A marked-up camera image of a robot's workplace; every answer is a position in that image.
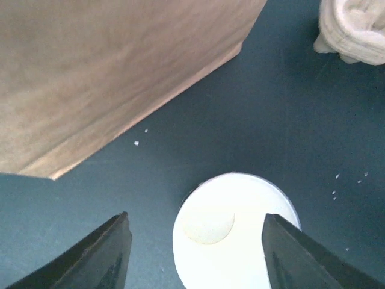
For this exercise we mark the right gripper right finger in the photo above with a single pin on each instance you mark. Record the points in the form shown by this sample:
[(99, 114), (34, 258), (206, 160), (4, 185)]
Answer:
[(294, 260)]

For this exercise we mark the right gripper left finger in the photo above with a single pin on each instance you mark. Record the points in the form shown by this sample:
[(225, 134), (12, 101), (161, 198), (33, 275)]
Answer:
[(99, 260)]

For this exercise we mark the single white paper cup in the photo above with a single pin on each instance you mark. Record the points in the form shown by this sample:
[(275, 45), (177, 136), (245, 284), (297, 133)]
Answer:
[(217, 234)]

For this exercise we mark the brown paper bag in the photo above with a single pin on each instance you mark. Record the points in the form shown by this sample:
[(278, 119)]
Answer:
[(77, 74)]

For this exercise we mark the far pulp cup carrier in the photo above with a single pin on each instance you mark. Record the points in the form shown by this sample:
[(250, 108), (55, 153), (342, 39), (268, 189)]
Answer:
[(352, 29)]

